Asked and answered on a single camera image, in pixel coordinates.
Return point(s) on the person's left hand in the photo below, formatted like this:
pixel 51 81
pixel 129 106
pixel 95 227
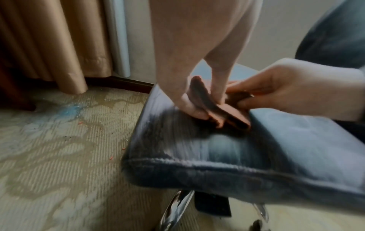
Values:
pixel 196 29

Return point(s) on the dark wooden baseboard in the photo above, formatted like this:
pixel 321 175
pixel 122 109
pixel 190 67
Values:
pixel 119 84

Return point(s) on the beige curtain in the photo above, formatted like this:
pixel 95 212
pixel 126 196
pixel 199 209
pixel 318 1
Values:
pixel 42 40

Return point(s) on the grey curtain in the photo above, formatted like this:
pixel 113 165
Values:
pixel 117 36

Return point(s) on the black leather chair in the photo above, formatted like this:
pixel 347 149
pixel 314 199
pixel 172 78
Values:
pixel 299 139

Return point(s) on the brown cleaning cloth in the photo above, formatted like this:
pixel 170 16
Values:
pixel 225 115

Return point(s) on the person's right hand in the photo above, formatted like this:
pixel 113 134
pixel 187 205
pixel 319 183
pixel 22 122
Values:
pixel 308 90

